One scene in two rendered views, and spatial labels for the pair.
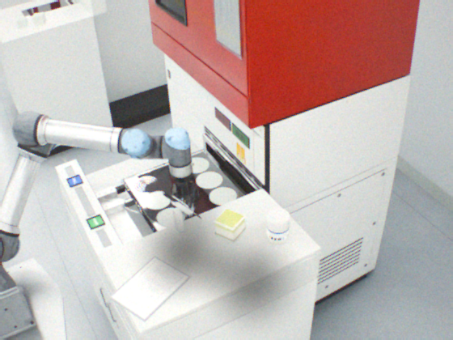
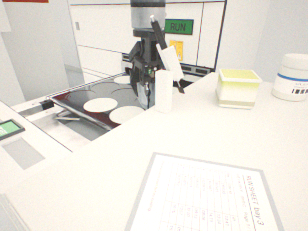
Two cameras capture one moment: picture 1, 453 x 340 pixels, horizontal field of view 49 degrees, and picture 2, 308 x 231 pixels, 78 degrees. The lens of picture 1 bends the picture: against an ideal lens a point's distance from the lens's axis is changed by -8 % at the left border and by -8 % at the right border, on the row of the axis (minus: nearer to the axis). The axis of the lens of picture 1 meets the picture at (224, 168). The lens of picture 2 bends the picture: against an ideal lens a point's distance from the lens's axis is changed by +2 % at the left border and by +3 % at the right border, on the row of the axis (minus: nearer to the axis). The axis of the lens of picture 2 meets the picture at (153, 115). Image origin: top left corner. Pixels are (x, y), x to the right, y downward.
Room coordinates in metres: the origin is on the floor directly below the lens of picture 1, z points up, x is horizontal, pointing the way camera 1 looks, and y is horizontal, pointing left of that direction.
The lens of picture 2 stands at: (0.93, 0.33, 1.15)
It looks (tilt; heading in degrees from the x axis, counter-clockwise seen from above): 29 degrees down; 335
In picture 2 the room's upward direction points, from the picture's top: straight up
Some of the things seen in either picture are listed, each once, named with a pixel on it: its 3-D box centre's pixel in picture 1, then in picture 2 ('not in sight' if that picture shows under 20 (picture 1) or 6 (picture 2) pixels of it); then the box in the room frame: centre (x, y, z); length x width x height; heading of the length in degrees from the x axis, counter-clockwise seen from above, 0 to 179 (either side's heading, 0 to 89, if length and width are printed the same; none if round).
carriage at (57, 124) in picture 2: (121, 224); (56, 140); (1.38, 0.38, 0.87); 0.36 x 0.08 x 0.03; 27
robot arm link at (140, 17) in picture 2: (181, 166); (149, 19); (1.36, 0.14, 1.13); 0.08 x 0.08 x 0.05
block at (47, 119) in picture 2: (113, 206); (38, 120); (1.45, 0.42, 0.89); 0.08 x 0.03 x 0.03; 117
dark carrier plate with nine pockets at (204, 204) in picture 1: (184, 190); (126, 94); (1.52, 0.16, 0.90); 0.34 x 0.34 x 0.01; 27
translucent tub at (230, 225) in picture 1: (230, 225); (235, 88); (1.21, -0.01, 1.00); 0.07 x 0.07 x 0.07; 54
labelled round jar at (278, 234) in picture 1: (277, 226); (294, 77); (1.18, -0.16, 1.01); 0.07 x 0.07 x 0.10
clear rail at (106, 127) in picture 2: (139, 207); (79, 114); (1.44, 0.32, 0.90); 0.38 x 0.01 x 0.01; 27
